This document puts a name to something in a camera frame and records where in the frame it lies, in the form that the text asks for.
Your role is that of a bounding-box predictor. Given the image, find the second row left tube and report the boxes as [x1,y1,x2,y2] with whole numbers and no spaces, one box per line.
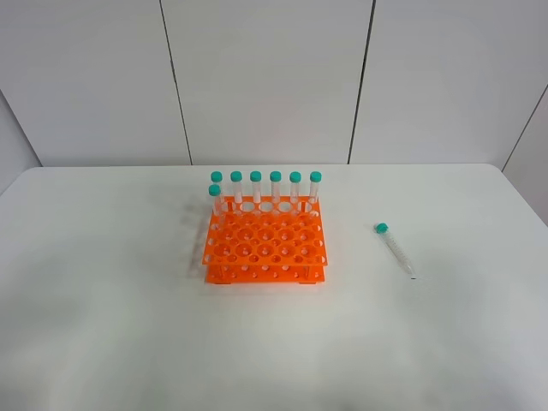
[208,183,223,217]

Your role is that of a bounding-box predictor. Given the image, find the teal capped tube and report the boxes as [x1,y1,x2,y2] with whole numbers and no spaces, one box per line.
[374,223,416,279]

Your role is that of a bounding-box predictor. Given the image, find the orange test tube rack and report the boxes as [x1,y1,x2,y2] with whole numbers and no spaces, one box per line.
[202,195,328,284]

